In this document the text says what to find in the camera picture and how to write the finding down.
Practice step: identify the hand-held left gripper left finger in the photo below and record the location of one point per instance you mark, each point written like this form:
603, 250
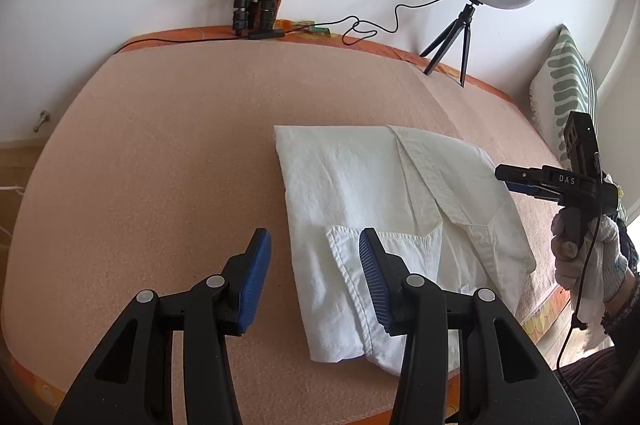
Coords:
255, 275

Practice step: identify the person's right hand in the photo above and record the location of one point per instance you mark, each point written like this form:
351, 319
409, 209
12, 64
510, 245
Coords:
605, 255

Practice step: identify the white shirt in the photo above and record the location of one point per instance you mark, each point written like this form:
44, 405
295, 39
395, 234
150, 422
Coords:
350, 185

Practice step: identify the orange floral bed sheet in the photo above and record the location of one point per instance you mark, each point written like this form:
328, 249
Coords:
540, 322

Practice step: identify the person's leg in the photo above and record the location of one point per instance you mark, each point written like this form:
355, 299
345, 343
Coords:
595, 380

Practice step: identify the green leaf print pillow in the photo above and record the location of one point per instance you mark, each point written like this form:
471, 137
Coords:
565, 80

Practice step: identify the metal wall hook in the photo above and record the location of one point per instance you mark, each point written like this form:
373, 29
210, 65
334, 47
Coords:
41, 119

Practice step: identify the small black tripod stand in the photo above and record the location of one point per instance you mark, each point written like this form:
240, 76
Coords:
466, 25

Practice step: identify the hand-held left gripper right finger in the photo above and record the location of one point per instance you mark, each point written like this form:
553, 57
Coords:
372, 275

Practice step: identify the person's right forearm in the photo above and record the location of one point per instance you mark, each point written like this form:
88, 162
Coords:
625, 315

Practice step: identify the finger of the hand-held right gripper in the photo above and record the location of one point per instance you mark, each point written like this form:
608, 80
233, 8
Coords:
527, 189
520, 174

